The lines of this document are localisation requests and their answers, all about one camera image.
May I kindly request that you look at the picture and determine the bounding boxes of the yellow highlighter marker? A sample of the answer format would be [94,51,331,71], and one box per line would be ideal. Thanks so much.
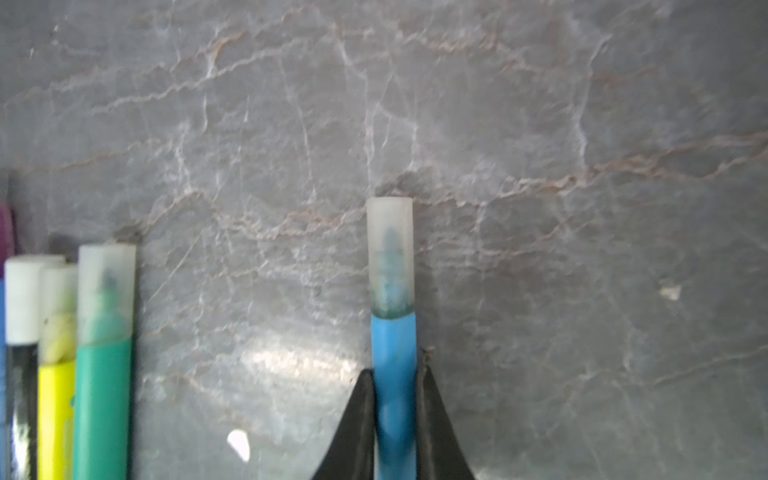
[37,264,78,480]

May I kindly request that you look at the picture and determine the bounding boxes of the blue highlighter marker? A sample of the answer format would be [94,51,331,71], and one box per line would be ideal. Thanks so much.
[366,197,418,479]

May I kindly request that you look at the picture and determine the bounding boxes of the purple capped pink pen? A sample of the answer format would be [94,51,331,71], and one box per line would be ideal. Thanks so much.
[0,200,16,279]

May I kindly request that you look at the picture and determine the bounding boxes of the blue capped pen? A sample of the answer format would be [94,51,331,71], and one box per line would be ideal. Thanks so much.
[0,280,7,480]

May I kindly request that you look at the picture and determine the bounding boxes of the green highlighter marker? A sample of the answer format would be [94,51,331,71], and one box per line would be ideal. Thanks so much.
[73,243,137,479]

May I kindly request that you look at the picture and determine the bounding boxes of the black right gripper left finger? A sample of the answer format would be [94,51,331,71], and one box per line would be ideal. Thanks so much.
[312,369,376,480]

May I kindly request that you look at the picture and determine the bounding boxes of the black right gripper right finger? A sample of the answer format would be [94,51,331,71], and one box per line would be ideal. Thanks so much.
[415,350,475,480]

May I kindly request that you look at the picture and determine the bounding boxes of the black marker white cap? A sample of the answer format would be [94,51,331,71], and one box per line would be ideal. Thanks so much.
[4,254,65,479]

